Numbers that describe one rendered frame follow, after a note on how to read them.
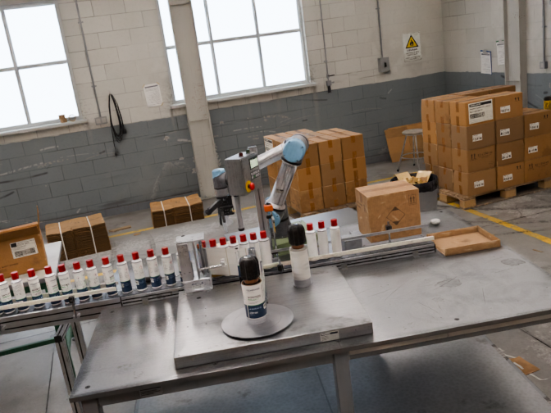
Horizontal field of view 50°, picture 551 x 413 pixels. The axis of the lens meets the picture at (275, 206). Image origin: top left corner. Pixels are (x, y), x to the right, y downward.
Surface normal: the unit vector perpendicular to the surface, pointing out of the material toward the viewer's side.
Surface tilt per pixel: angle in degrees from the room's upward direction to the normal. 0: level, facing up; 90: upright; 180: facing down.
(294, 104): 90
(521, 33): 90
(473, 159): 90
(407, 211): 90
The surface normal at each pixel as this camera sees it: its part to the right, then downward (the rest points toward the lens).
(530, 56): -0.95, 0.20
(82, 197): 0.29, 0.22
